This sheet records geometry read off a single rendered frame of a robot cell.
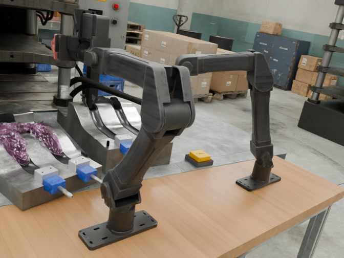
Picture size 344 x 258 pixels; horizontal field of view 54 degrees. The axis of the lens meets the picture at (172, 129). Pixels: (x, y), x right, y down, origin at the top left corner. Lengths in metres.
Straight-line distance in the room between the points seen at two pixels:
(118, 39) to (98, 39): 1.13
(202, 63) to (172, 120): 0.46
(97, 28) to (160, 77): 0.28
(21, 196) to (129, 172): 0.31
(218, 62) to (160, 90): 0.48
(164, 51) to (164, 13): 3.89
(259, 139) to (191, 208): 0.35
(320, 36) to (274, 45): 0.96
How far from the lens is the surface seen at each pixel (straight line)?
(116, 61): 0.77
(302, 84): 7.92
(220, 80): 5.78
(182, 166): 1.27
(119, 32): 1.99
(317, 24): 8.37
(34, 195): 0.96
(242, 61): 1.10
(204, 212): 1.03
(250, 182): 1.25
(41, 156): 1.10
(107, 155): 1.11
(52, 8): 1.73
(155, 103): 0.62
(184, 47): 5.03
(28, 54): 1.78
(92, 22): 0.88
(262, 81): 1.12
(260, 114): 1.17
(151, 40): 5.65
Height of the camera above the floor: 1.34
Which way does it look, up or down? 20 degrees down
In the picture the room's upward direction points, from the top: 10 degrees clockwise
